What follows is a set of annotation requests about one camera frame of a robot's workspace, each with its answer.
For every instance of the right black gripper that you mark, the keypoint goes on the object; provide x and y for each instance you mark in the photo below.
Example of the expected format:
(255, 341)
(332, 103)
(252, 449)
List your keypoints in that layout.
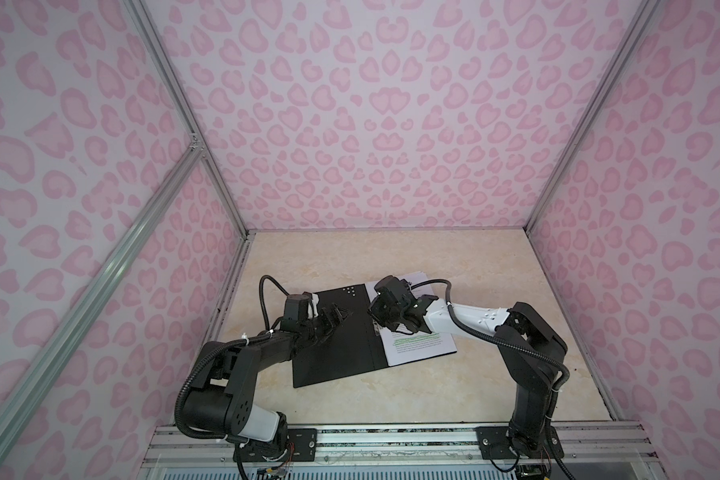
(373, 311)

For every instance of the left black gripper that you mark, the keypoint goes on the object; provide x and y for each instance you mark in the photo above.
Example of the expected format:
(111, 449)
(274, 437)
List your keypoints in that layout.
(330, 326)

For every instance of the blue black file folder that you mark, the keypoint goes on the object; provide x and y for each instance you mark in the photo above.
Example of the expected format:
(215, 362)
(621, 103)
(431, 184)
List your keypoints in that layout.
(353, 348)

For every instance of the green highlighted paper sheet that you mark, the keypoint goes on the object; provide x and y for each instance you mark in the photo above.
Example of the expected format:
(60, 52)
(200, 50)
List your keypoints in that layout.
(401, 348)

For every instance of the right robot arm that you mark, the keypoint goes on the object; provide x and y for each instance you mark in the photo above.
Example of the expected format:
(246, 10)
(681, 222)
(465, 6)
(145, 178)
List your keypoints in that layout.
(530, 348)

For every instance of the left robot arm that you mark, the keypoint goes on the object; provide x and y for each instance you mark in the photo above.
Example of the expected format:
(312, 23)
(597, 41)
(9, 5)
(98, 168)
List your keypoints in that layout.
(216, 401)

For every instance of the left diagonal aluminium strut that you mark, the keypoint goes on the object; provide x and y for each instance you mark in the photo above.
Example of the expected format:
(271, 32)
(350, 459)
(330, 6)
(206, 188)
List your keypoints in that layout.
(33, 386)

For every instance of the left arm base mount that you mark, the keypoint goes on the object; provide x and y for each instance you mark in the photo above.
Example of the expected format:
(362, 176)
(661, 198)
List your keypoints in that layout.
(292, 445)

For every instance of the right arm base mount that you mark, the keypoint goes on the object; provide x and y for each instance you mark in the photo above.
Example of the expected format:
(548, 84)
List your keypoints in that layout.
(496, 443)

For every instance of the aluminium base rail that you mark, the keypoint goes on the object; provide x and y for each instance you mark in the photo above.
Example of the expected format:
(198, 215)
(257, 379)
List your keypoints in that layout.
(583, 449)

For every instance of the left corner aluminium post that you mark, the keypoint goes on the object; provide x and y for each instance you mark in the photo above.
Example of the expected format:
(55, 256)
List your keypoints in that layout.
(144, 24)

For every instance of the corner aluminium post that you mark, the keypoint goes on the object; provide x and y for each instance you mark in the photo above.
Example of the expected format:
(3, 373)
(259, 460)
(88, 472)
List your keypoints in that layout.
(144, 24)
(640, 26)

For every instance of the right corner aluminium post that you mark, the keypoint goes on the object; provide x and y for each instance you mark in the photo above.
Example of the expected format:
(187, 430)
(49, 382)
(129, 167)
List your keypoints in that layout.
(640, 26)

